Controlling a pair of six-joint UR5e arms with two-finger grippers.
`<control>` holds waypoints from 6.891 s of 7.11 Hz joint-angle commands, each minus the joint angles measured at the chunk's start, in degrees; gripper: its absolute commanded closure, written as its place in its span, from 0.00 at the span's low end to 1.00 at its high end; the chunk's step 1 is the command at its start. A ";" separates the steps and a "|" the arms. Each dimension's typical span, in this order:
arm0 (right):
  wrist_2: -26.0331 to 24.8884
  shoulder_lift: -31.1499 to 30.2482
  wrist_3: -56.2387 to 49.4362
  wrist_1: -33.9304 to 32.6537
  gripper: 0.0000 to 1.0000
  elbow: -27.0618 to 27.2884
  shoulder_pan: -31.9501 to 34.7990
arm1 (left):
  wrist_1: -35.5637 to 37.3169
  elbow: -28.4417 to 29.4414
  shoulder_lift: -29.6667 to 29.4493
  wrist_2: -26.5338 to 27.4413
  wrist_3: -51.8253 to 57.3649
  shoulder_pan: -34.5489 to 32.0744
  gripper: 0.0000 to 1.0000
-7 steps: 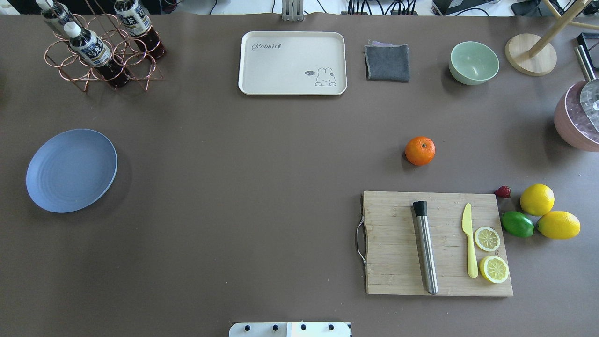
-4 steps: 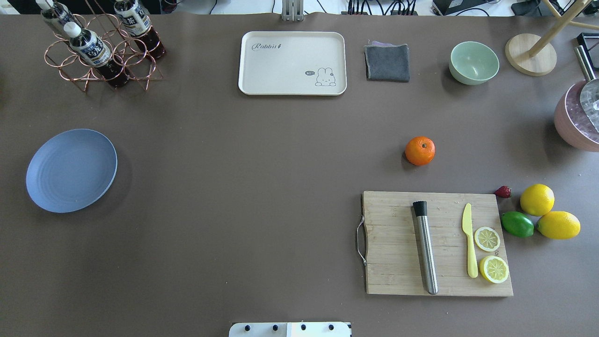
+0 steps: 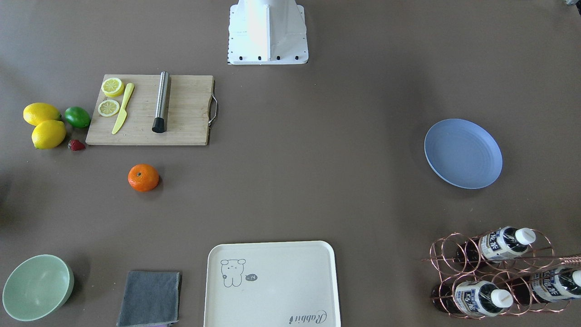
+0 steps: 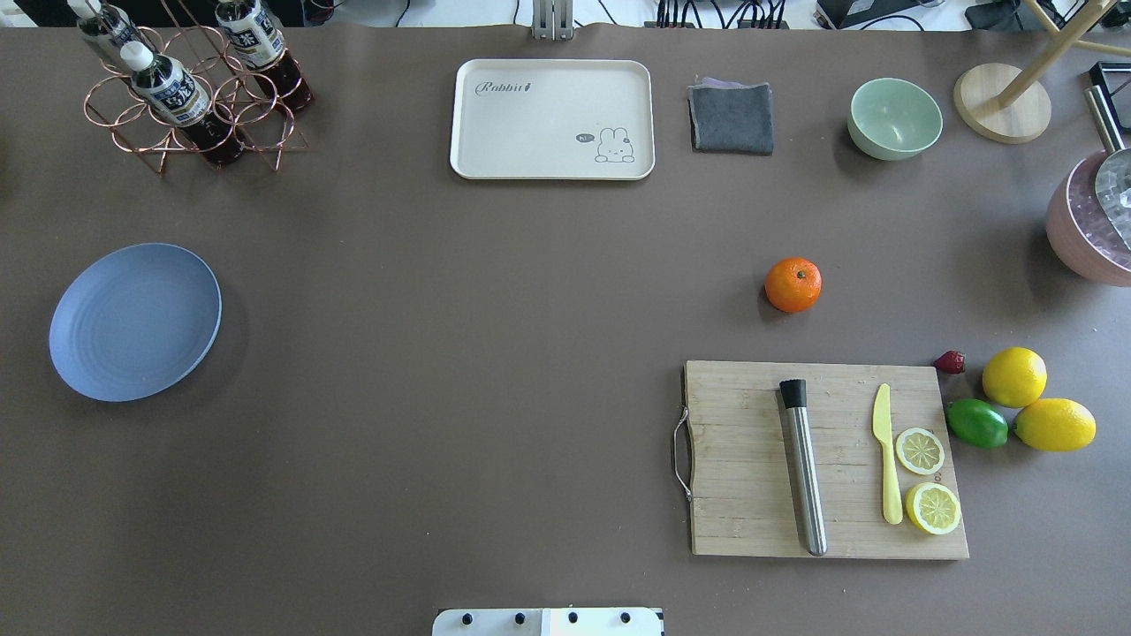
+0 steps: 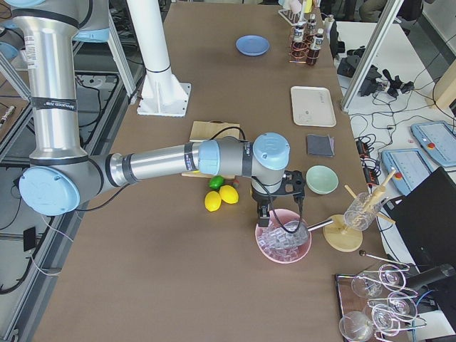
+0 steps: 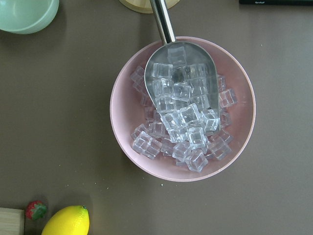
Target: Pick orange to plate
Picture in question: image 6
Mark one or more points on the pink bowl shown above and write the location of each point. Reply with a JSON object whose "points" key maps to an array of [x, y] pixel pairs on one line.
{"points": [[127, 113]]}

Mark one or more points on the clear ice cubes pile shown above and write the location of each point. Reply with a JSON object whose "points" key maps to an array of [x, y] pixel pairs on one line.
{"points": [[192, 147]]}

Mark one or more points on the metal ice scoop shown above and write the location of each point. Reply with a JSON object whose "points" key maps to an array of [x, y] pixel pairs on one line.
{"points": [[181, 80]]}

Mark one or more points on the wooden cup tree stand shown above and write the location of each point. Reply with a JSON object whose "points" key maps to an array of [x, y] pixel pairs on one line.
{"points": [[144, 6]]}

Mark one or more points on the yellow lemon outer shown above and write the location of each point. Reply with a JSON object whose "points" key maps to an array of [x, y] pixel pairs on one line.
{"points": [[71, 220]]}

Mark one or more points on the black monitor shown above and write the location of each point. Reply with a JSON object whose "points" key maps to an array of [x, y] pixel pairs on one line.
{"points": [[278, 2]]}

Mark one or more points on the red strawberry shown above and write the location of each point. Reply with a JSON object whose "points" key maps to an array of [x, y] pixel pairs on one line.
{"points": [[35, 210]]}

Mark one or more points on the mint green bowl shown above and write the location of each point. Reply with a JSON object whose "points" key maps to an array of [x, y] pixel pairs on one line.
{"points": [[27, 16]]}

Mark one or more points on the wooden cutting board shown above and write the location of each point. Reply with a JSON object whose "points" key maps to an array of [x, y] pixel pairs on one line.
{"points": [[11, 221]]}

